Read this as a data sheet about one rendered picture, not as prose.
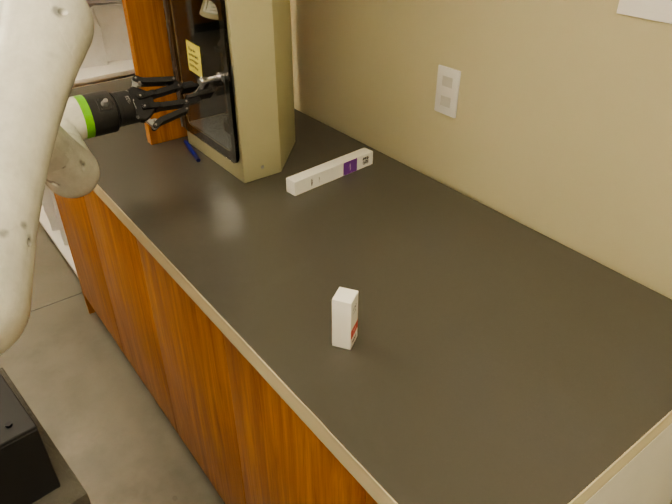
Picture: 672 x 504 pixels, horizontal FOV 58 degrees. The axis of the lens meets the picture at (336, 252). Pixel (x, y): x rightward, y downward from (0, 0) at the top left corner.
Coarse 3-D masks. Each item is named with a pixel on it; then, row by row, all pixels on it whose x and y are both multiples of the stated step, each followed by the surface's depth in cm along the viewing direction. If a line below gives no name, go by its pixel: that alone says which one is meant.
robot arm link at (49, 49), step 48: (0, 0) 76; (48, 0) 76; (0, 48) 73; (48, 48) 75; (0, 96) 70; (48, 96) 74; (0, 144) 67; (48, 144) 73; (0, 192) 65; (0, 240) 63; (0, 288) 61; (0, 336) 62
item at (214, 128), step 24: (168, 0) 150; (192, 0) 140; (216, 0) 130; (192, 24) 144; (216, 24) 134; (216, 48) 138; (192, 72) 153; (216, 96) 146; (192, 120) 164; (216, 120) 151; (216, 144) 156
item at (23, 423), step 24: (0, 384) 81; (0, 408) 77; (24, 408) 77; (0, 432) 73; (24, 432) 73; (0, 456) 72; (24, 456) 74; (48, 456) 77; (0, 480) 73; (24, 480) 76; (48, 480) 78
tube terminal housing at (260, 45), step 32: (224, 0) 130; (256, 0) 133; (288, 0) 152; (256, 32) 137; (288, 32) 155; (256, 64) 140; (288, 64) 158; (256, 96) 144; (288, 96) 161; (256, 128) 148; (288, 128) 164; (224, 160) 158; (256, 160) 152
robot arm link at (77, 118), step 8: (72, 96) 128; (80, 96) 128; (72, 104) 126; (80, 104) 127; (64, 112) 124; (72, 112) 125; (80, 112) 126; (88, 112) 127; (64, 120) 123; (72, 120) 125; (80, 120) 126; (88, 120) 127; (64, 128) 122; (72, 128) 124; (80, 128) 127; (88, 128) 128; (80, 136) 125; (88, 136) 130
